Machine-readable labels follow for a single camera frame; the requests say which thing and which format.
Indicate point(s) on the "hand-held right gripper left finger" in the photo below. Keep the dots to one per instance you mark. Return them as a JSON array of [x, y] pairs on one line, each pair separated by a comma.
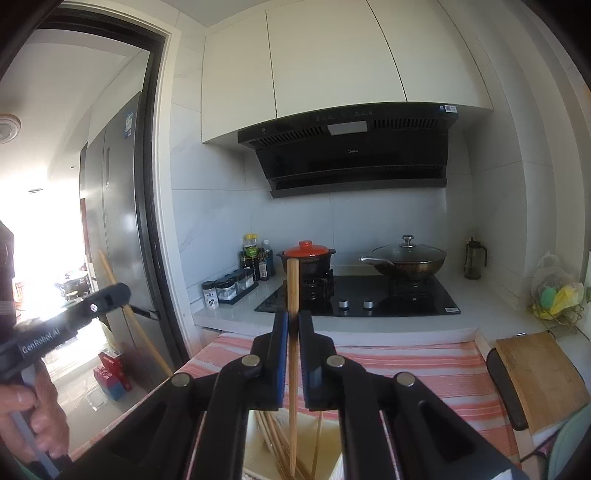
[[278, 364]]

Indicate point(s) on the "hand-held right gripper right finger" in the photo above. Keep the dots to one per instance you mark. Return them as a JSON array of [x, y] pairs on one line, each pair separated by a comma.
[[304, 364]]

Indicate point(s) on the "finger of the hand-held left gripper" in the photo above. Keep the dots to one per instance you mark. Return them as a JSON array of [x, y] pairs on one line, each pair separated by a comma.
[[111, 297]]

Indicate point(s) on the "white ribbed utensil holder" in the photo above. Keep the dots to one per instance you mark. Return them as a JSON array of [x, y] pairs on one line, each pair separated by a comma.
[[329, 452]]

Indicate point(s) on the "person's left hand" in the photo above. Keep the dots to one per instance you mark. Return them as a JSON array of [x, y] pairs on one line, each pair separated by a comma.
[[48, 415]]

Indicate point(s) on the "red box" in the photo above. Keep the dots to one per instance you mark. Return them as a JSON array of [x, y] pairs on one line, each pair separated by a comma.
[[111, 374]]

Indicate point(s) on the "pink striped tablecloth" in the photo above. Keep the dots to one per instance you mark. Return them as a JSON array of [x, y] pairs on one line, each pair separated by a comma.
[[392, 369]]

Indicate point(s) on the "grey refrigerator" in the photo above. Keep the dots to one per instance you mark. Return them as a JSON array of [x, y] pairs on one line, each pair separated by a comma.
[[124, 207]]

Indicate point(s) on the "spice jar set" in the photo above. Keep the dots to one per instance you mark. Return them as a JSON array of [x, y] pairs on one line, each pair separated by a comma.
[[235, 284]]

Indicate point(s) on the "black lid glass jar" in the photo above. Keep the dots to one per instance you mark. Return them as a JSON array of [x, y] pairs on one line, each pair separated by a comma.
[[209, 295]]

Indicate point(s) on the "black clay pot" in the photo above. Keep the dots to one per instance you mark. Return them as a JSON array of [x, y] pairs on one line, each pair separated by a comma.
[[318, 265]]

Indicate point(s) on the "dark sauce bottle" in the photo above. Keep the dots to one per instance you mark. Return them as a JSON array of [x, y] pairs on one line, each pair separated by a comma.
[[264, 265]]

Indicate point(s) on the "black gas stove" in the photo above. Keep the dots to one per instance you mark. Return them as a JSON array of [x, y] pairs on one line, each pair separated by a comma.
[[392, 302]]

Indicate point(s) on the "yellow cap sauce bottle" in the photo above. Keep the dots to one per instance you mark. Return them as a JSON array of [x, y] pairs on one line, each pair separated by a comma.
[[251, 254]]

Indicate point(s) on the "orange pot lid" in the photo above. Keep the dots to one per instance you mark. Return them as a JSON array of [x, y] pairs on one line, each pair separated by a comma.
[[304, 249]]

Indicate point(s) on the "glass wok lid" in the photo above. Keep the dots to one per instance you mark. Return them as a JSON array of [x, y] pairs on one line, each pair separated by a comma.
[[408, 251]]

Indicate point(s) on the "round ceiling light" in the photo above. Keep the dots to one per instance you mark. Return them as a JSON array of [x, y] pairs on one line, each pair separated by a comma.
[[8, 128]]

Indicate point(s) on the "glass french press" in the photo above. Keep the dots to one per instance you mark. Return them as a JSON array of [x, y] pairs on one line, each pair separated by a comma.
[[474, 261]]

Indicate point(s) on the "black chair back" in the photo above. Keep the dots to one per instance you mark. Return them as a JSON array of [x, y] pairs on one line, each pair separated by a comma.
[[503, 392]]

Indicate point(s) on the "black range hood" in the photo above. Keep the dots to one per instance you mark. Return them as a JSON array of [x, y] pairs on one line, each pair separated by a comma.
[[351, 152]]

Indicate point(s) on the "wooden cutting board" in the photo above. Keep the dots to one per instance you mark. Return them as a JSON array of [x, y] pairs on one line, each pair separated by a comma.
[[545, 378]]

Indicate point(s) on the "plastic bag with sponges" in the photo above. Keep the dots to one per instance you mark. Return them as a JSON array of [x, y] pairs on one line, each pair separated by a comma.
[[554, 290]]

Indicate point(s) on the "pale green container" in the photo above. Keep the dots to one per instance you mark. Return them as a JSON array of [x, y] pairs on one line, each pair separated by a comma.
[[572, 447]]

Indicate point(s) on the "dark door frame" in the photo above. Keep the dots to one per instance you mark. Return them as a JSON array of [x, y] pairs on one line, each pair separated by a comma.
[[159, 184]]

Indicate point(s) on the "white wall cabinet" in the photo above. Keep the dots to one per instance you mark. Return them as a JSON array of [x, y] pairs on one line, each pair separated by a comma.
[[332, 60]]

